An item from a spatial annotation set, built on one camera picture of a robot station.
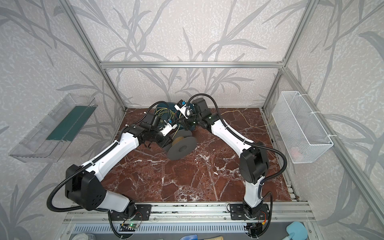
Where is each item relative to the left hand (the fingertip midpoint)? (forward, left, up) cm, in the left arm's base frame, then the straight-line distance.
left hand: (172, 134), depth 83 cm
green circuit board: (-41, +16, -17) cm, 47 cm away
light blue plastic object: (-42, -62, -17) cm, 77 cm away
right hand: (+7, -4, +7) cm, 11 cm away
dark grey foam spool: (-5, -6, -3) cm, 8 cm away
